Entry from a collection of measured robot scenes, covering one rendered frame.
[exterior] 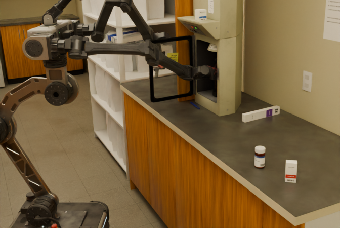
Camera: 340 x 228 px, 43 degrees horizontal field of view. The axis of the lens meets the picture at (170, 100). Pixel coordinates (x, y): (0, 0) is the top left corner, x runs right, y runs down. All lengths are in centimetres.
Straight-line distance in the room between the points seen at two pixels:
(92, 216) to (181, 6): 149
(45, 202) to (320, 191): 173
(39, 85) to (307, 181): 162
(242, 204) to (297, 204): 36
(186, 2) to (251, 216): 140
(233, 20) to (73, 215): 163
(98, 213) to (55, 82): 98
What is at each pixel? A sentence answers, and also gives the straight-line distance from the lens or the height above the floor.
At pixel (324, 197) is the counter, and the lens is 185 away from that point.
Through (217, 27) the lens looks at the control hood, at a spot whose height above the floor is 148.
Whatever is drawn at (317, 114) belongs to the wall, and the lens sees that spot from 258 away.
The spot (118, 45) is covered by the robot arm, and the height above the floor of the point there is 145.
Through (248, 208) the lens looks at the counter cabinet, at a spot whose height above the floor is 78.
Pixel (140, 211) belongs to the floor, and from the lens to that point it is 345.
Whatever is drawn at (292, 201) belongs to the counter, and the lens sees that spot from 180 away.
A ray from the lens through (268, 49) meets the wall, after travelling 284.
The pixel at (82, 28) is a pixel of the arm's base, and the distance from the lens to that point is 271.
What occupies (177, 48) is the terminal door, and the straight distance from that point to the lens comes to 272.
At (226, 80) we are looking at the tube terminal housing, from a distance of 258.
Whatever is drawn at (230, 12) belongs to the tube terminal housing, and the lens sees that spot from 251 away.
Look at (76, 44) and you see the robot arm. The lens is 223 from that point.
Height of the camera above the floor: 186
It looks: 18 degrees down
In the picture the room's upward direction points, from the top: 2 degrees counter-clockwise
